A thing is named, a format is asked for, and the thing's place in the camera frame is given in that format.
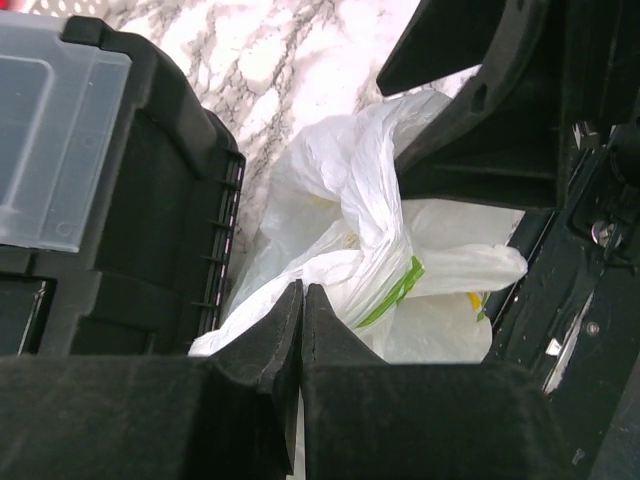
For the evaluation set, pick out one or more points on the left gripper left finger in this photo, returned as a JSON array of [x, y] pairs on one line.
[[229, 416]]

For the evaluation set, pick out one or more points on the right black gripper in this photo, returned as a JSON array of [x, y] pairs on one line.
[[573, 321]]

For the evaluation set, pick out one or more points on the white lemon print plastic bag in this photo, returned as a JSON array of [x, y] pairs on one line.
[[409, 277]]

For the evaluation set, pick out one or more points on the white perforated plastic basket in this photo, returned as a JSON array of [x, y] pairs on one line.
[[61, 8]]

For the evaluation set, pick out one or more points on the black plastic toolbox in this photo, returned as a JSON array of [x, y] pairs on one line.
[[119, 194]]

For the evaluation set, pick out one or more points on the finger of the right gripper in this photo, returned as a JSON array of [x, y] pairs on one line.
[[445, 37]]

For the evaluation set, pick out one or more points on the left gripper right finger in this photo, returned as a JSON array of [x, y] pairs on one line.
[[368, 419]]

